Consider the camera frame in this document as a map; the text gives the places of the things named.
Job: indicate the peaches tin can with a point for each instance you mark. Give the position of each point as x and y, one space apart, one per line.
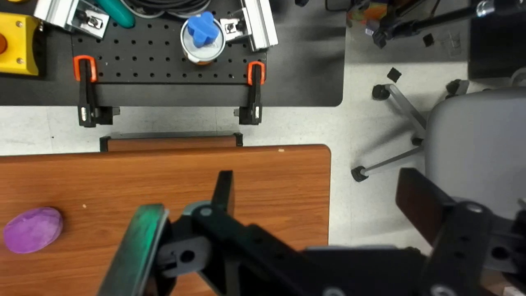
204 53

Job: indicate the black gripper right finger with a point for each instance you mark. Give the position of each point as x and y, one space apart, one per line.
454 235

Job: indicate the aluminium extrusion post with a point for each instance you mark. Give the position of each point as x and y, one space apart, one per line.
63 10
260 21

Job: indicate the orange and black clamp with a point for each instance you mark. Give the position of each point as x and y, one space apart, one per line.
87 92
253 92

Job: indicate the black perforated board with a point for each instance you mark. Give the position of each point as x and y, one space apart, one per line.
148 54

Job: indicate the purple ball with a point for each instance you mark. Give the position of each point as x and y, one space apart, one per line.
33 230

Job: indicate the black box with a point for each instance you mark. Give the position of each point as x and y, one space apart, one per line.
495 43

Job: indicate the yellow emergency stop box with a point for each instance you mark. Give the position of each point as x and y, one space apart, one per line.
18 46

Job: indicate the black camera tripod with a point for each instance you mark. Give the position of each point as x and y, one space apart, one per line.
416 25

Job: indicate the blue star-shaped block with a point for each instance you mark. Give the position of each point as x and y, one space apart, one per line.
201 29

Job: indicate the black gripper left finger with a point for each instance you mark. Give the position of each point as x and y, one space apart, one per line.
222 191

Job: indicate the grey office chair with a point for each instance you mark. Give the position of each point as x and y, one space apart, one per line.
477 148

